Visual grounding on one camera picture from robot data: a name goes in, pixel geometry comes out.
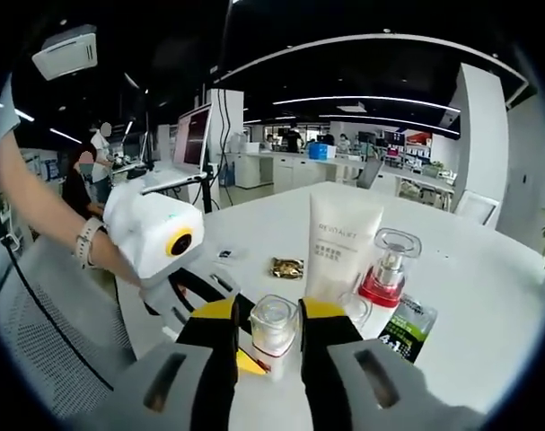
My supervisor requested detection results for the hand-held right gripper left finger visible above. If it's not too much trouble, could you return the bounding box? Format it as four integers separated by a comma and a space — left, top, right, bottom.
114, 298, 242, 431

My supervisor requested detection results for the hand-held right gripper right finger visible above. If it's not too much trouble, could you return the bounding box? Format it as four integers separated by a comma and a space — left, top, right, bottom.
297, 296, 484, 431

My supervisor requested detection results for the small white skincare bottle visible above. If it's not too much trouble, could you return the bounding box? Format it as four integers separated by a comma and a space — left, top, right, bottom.
337, 286, 374, 327
248, 294, 300, 383

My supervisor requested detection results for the gold skincare sachet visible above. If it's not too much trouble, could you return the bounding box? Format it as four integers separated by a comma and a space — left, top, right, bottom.
269, 256, 305, 280

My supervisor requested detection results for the green black skincare sachet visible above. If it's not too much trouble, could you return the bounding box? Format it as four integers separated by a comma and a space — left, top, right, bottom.
377, 294, 439, 364

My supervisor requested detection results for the large white pump skincare bottle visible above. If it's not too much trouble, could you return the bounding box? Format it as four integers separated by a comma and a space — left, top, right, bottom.
356, 227, 422, 336

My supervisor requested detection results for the white skincare cream tube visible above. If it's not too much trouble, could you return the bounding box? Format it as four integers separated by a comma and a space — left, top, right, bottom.
308, 192, 384, 300

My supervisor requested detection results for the person's left hand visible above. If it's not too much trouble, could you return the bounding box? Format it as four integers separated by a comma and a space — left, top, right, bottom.
90, 228, 143, 291

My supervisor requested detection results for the beige wristwatch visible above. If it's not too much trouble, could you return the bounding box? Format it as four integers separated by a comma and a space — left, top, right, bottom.
75, 217, 108, 270

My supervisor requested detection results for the open laptop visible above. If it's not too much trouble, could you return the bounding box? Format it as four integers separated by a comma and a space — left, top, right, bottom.
139, 101, 215, 192

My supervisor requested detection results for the long white counter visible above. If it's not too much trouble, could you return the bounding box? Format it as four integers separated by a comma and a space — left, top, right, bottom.
217, 147, 457, 198

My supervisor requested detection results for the person's light blue shirt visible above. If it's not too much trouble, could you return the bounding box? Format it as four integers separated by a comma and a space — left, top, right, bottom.
0, 80, 22, 315

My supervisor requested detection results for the blue crate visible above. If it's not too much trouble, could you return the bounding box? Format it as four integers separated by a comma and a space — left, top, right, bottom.
307, 142, 337, 161

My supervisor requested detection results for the white ceiling air conditioner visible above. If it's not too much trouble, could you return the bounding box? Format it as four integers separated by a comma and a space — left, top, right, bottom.
31, 24, 98, 82

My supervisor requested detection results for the grey swivel chair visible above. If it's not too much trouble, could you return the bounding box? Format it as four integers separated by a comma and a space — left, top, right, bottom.
355, 159, 384, 189

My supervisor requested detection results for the black hanging cable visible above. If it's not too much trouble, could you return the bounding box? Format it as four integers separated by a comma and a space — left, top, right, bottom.
217, 89, 233, 207

